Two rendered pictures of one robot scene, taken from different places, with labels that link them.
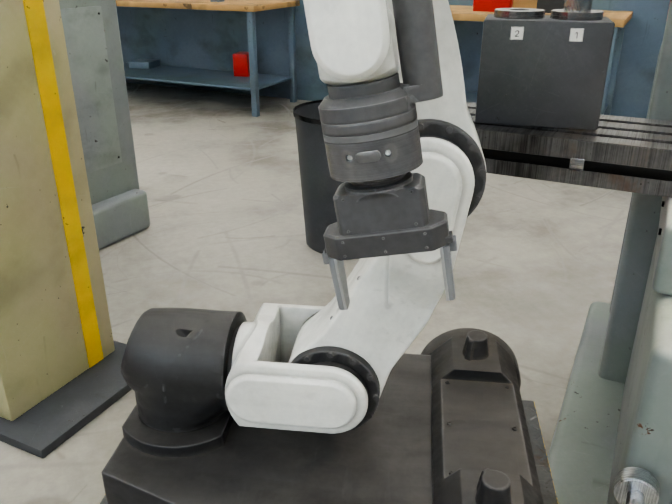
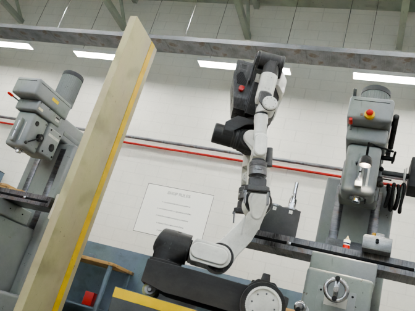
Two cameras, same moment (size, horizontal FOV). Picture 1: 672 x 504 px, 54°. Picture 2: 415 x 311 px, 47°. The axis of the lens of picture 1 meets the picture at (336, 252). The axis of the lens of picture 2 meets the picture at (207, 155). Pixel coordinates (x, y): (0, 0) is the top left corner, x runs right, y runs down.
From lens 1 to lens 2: 1.87 m
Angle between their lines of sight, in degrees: 44
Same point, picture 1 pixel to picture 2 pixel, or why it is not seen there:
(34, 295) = (50, 279)
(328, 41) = (257, 147)
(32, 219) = (66, 247)
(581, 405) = not seen: outside the picture
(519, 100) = (273, 227)
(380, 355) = (236, 249)
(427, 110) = not seen: hidden behind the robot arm
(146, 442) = (160, 258)
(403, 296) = (246, 231)
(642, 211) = not seen: hidden behind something
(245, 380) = (199, 242)
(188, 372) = (180, 240)
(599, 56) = (296, 219)
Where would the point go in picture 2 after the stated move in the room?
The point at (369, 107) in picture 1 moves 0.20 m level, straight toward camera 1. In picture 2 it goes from (260, 160) to (271, 147)
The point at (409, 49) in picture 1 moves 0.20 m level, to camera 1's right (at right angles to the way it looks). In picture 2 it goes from (268, 156) to (306, 168)
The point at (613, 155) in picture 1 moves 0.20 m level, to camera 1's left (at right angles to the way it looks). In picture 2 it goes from (299, 241) to (267, 231)
